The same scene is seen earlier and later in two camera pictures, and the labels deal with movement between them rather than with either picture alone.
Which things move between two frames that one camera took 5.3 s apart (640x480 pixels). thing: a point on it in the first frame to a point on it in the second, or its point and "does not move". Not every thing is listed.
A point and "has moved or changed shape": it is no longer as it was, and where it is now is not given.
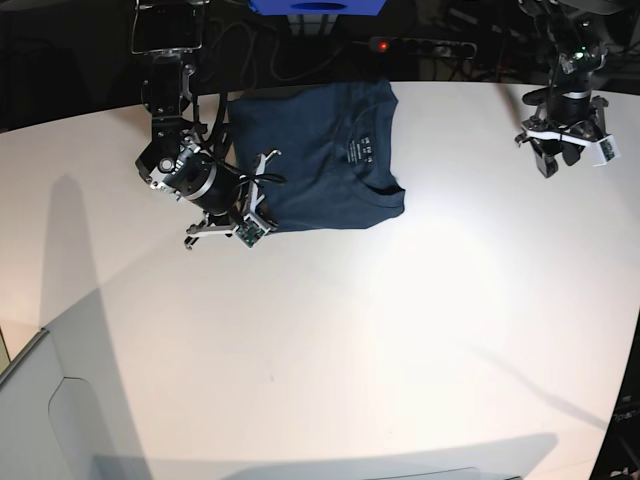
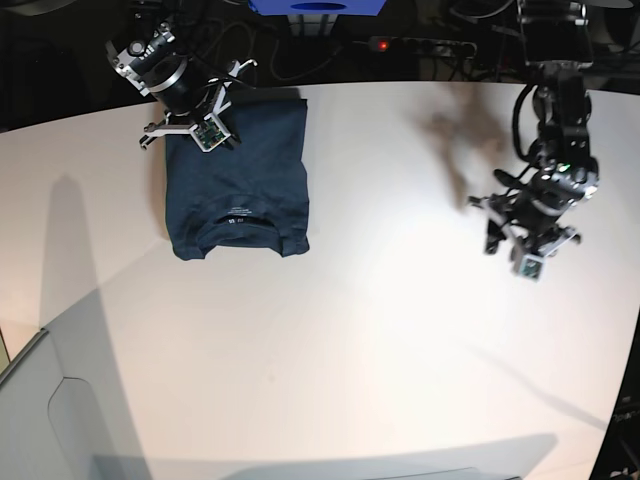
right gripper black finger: (544, 153) to (494, 235)
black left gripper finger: (265, 213) to (232, 141)
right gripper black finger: (571, 152) to (517, 248)
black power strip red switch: (424, 47) does not move
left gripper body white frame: (251, 227) to (210, 131)
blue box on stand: (319, 7) does not move
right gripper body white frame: (602, 148) to (538, 227)
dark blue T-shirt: (327, 150) has moved or changed shape
